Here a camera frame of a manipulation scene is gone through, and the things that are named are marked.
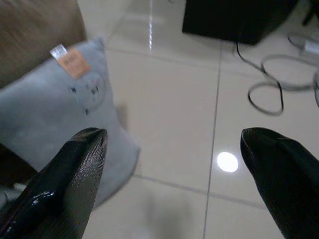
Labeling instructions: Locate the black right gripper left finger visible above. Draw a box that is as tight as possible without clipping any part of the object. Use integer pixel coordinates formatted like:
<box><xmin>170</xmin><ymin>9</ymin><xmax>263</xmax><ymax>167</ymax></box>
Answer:
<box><xmin>0</xmin><ymin>127</ymin><xmax>109</xmax><ymax>239</ymax></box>

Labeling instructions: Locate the grey floor cable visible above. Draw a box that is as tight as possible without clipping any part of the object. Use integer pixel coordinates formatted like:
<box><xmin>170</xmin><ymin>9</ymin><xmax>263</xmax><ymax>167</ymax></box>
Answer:
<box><xmin>260</xmin><ymin>55</ymin><xmax>319</xmax><ymax>91</ymax></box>
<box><xmin>288</xmin><ymin>32</ymin><xmax>308</xmax><ymax>48</ymax></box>

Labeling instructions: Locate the black box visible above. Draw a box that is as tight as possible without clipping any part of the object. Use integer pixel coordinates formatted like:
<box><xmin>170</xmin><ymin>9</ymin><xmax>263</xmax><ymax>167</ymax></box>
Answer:
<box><xmin>181</xmin><ymin>0</ymin><xmax>297</xmax><ymax>46</ymax></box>

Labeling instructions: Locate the grey pillow with orange tag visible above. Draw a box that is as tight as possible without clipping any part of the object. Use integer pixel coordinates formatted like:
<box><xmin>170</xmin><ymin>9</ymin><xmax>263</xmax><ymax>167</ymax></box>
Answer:
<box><xmin>0</xmin><ymin>37</ymin><xmax>142</xmax><ymax>209</ymax></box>

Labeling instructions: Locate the brown fabric sofa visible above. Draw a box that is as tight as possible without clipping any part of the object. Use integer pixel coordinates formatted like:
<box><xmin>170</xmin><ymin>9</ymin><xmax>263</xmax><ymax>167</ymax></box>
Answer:
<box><xmin>0</xmin><ymin>0</ymin><xmax>88</xmax><ymax>190</ymax></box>

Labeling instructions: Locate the black floor cable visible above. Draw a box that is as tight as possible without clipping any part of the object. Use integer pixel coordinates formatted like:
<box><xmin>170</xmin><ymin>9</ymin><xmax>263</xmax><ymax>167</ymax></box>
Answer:
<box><xmin>234</xmin><ymin>41</ymin><xmax>285</xmax><ymax>116</ymax></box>

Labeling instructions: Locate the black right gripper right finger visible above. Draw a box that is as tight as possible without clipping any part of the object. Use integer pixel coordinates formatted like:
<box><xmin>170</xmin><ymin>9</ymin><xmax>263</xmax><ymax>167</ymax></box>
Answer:
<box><xmin>240</xmin><ymin>126</ymin><xmax>319</xmax><ymax>239</ymax></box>

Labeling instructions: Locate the white power adapter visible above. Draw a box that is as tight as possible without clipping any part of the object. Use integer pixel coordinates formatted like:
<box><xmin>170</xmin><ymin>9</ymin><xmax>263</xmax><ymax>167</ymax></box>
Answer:
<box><xmin>303</xmin><ymin>39</ymin><xmax>319</xmax><ymax>53</ymax></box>

